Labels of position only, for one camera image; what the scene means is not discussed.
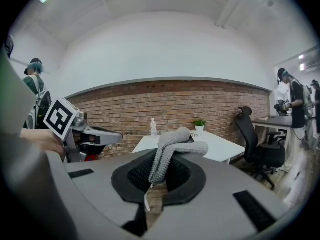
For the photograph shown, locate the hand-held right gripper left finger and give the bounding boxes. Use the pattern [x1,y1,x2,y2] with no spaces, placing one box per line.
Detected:
[65,149,158,237]

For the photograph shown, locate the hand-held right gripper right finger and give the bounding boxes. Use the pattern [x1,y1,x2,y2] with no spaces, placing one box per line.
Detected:
[152,152,290,240]

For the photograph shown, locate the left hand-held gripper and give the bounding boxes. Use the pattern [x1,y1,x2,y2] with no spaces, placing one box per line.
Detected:
[43,96,123,164]

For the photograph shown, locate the grey knitted cloth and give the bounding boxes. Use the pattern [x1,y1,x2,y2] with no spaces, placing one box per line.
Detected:
[143,127,210,212]

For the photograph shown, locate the person's left forearm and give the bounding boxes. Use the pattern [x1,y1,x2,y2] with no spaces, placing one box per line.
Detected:
[20,128,66,157]

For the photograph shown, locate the clear plastic water bottle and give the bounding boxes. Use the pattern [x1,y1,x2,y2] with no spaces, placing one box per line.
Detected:
[150,117,158,137]

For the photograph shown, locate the black office chair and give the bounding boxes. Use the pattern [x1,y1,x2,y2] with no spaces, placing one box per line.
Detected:
[234,106,287,191]

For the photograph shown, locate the small green potted plant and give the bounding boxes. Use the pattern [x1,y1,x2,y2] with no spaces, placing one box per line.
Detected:
[191,119,207,136]

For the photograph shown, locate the dark-topped desk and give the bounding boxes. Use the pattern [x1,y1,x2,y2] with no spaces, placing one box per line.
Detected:
[251,115,294,145]

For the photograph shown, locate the white ceiling conduit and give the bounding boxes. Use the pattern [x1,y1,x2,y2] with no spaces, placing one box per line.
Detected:
[216,0,242,29]

